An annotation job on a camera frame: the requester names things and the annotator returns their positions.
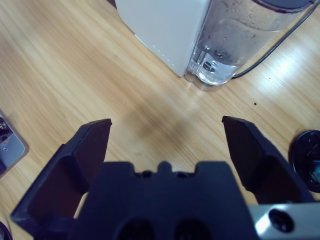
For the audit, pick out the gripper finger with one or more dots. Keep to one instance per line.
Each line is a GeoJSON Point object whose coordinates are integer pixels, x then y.
{"type": "Point", "coordinates": [60, 180]}
{"type": "Point", "coordinates": [265, 165]}

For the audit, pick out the black capsule holder with rods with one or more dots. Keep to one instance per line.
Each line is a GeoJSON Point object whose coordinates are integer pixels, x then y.
{"type": "Point", "coordinates": [302, 150]}

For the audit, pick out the water tank with dark lid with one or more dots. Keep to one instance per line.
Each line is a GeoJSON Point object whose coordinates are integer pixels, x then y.
{"type": "Point", "coordinates": [237, 37]}

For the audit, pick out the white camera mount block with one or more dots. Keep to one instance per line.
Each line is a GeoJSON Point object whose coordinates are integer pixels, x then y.
{"type": "Point", "coordinates": [12, 150]}

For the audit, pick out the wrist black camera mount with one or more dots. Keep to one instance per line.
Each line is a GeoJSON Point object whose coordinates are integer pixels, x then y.
{"type": "Point", "coordinates": [162, 205]}

